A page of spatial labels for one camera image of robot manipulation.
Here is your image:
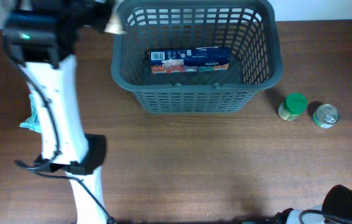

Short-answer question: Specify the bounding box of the tan food pouch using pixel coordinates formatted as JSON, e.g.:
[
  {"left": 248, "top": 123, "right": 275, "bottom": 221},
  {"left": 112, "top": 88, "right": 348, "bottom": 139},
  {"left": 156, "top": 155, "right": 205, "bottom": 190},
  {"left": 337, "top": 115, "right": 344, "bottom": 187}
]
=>
[{"left": 104, "top": 0, "right": 126, "bottom": 35}]

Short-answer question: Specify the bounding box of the blue carton box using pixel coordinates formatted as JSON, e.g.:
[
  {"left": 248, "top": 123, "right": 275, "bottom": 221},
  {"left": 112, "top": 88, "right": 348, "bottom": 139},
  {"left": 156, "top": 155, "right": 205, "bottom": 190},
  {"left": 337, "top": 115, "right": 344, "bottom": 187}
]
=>
[{"left": 149, "top": 47, "right": 231, "bottom": 73}]

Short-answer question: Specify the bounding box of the grey plastic basket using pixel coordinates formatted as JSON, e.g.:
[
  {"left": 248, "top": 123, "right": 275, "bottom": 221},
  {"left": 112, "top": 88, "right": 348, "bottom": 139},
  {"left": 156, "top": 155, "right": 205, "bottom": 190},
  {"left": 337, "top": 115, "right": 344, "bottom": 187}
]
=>
[{"left": 111, "top": 0, "right": 283, "bottom": 113}]

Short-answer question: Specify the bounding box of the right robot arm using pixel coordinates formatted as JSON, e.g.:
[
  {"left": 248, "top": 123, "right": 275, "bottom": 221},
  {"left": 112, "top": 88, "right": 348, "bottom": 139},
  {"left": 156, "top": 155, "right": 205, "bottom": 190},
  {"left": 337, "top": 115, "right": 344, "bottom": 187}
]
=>
[{"left": 265, "top": 185, "right": 352, "bottom": 224}]

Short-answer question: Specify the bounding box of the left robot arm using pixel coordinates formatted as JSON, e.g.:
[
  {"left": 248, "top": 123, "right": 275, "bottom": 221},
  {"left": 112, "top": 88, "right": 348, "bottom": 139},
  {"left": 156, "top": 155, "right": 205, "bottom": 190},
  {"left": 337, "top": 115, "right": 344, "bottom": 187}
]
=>
[{"left": 2, "top": 1, "right": 115, "bottom": 223}]

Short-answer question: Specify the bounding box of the teal snack packet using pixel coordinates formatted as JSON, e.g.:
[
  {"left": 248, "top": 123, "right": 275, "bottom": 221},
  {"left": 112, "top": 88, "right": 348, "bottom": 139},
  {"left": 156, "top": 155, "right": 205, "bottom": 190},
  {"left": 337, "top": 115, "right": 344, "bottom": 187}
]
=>
[{"left": 19, "top": 94, "right": 42, "bottom": 133}]

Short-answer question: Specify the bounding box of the green lid jar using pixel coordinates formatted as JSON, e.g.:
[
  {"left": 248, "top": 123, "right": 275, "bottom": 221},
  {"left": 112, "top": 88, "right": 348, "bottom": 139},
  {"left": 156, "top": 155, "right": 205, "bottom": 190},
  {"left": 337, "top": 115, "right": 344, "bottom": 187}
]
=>
[{"left": 278, "top": 92, "right": 308, "bottom": 121}]

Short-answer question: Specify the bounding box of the silver tin can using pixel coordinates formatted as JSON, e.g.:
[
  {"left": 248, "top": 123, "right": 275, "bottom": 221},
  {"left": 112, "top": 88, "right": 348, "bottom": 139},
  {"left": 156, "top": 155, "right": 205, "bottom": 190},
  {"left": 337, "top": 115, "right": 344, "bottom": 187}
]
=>
[{"left": 312, "top": 104, "right": 340, "bottom": 129}]

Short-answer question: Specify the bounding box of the right black cable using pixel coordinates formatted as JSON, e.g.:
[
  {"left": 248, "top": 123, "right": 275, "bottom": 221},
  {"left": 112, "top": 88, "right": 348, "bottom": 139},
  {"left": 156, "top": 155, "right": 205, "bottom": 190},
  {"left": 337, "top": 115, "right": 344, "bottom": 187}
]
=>
[{"left": 299, "top": 208, "right": 352, "bottom": 224}]

